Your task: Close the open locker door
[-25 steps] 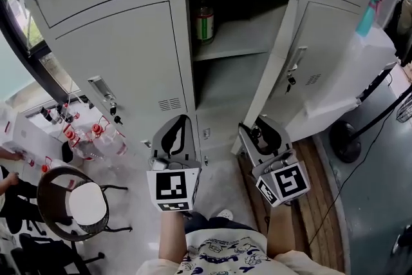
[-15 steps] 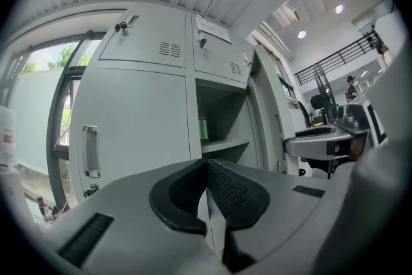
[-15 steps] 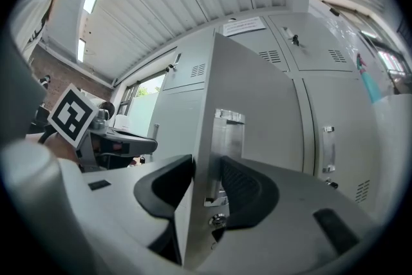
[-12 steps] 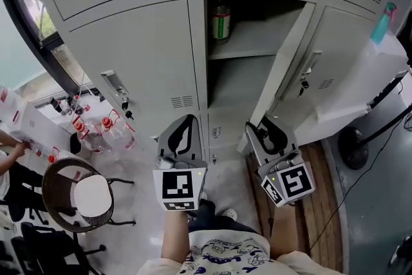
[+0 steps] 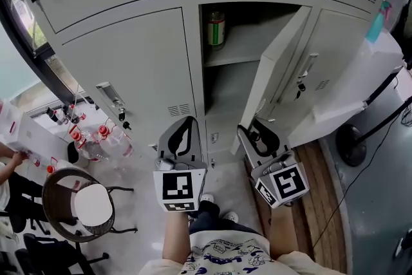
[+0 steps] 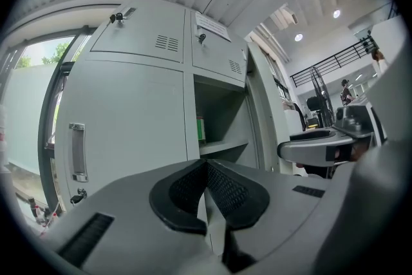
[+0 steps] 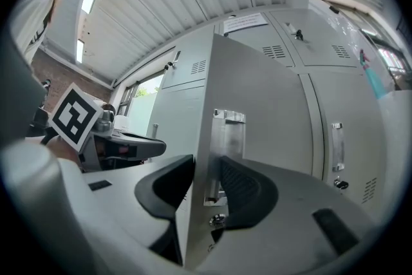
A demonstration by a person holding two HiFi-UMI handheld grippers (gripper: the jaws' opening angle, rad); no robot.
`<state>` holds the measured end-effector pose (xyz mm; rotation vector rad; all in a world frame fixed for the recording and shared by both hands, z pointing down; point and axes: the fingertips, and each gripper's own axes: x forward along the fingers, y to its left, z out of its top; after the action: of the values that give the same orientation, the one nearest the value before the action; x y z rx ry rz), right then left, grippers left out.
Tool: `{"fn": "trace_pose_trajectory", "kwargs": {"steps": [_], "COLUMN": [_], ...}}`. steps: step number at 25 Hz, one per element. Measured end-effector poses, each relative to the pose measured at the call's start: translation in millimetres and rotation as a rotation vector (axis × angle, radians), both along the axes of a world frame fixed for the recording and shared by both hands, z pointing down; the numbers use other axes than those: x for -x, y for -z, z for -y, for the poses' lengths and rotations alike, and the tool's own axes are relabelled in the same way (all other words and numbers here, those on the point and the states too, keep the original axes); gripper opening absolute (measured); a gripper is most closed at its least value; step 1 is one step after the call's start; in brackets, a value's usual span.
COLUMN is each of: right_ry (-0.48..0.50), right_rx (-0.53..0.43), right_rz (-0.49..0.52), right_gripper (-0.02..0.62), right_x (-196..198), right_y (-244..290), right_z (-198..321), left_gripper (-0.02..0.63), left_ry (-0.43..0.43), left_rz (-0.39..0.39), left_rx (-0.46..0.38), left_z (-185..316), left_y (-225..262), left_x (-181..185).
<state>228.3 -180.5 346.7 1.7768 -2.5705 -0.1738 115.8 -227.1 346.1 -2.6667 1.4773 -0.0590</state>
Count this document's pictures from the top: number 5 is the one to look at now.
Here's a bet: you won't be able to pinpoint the black standing fan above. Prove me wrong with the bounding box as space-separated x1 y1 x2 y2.
335 96 412 168

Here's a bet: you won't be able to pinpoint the teal spray bottle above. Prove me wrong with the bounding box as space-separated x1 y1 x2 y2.
364 0 393 44

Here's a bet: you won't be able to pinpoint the person's right forearm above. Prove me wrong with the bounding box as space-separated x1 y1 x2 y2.
268 205 300 261

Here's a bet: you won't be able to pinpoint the wooden slat platform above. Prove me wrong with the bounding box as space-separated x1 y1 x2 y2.
244 140 349 275

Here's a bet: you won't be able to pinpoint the grey metal locker door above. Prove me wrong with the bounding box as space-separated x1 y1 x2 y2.
230 5 313 156
59 7 198 148

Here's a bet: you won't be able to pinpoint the clear water jug red cap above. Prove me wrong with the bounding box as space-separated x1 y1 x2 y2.
46 156 77 178
69 125 109 162
97 124 135 159

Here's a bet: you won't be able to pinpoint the green label bottle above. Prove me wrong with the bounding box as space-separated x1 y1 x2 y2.
206 8 227 50

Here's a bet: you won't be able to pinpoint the black-framed window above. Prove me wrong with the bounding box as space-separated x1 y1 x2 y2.
0 0 101 112

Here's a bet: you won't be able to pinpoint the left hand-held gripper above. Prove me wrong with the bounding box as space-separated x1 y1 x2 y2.
153 115 209 213

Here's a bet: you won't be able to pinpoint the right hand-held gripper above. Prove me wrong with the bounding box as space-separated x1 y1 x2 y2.
237 118 310 210

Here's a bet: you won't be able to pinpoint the white cardboard box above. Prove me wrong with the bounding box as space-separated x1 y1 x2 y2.
0 102 70 167

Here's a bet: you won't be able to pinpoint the black floor cable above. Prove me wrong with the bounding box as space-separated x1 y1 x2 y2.
311 111 402 249

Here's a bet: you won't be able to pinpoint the small dark bottle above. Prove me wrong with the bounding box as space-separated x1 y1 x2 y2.
45 106 64 126
62 104 80 125

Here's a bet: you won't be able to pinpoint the white bin black liner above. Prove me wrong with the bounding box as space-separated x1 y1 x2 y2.
66 140 81 165

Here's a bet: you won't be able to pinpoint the person's left forearm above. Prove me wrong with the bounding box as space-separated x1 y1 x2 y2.
162 211 192 264

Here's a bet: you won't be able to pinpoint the brown wicker chair white cushion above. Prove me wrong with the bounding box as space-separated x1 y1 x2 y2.
41 167 139 244

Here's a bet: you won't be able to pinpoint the dark hanging jacket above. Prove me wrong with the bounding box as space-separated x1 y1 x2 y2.
390 0 412 71

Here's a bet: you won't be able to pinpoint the person's dark trousers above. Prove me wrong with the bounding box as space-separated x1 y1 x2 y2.
188 200 259 235

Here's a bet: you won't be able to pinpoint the person's cream printed shirt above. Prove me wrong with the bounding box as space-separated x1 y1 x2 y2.
138 230 346 275

